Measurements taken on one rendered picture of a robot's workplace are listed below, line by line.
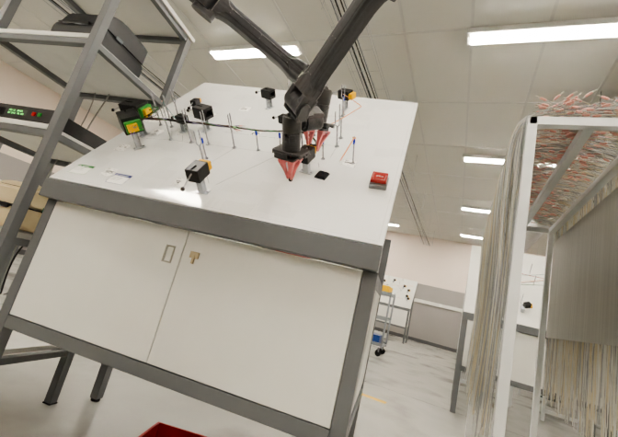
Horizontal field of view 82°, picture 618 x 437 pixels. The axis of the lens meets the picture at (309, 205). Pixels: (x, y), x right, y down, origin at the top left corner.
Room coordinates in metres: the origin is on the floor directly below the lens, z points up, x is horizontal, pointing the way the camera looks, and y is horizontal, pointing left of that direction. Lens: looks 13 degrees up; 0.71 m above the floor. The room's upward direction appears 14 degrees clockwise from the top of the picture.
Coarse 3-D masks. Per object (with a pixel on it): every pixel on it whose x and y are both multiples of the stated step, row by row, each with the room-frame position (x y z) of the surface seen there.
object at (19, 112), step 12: (0, 108) 1.36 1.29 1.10; (12, 108) 1.35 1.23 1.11; (24, 108) 1.33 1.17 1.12; (36, 108) 1.32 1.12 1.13; (24, 120) 1.32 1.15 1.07; (36, 120) 1.31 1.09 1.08; (48, 120) 1.29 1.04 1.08; (72, 132) 1.37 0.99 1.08; (84, 132) 1.42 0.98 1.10; (96, 144) 1.49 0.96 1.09
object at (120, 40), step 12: (60, 24) 1.36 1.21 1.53; (72, 24) 1.34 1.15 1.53; (84, 24) 1.32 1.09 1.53; (120, 24) 1.40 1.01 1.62; (108, 36) 1.37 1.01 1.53; (120, 36) 1.42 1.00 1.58; (132, 36) 1.48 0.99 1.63; (108, 48) 1.39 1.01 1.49; (120, 48) 1.44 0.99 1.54; (132, 48) 1.50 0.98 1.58; (144, 48) 1.56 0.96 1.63; (120, 60) 1.47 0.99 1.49; (132, 60) 1.52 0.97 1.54; (132, 72) 1.55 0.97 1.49
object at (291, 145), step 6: (282, 132) 0.99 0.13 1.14; (282, 138) 1.00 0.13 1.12; (288, 138) 0.98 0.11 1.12; (294, 138) 0.98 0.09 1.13; (300, 138) 0.99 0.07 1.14; (282, 144) 1.01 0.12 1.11; (288, 144) 0.99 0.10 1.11; (294, 144) 0.99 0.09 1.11; (300, 144) 1.01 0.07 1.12; (276, 150) 1.02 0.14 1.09; (282, 150) 1.02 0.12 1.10; (288, 150) 1.00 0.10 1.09; (294, 150) 1.00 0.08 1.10; (300, 150) 1.03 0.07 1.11; (306, 150) 1.03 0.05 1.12; (294, 156) 1.01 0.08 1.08; (300, 156) 0.99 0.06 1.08
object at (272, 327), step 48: (192, 240) 1.11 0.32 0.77; (192, 288) 1.10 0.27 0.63; (240, 288) 1.06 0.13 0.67; (288, 288) 1.02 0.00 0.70; (336, 288) 0.98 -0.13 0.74; (192, 336) 1.09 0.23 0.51; (240, 336) 1.05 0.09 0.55; (288, 336) 1.01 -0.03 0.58; (336, 336) 0.98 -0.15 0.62; (240, 384) 1.04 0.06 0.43; (288, 384) 1.00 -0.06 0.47; (336, 384) 0.97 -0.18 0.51
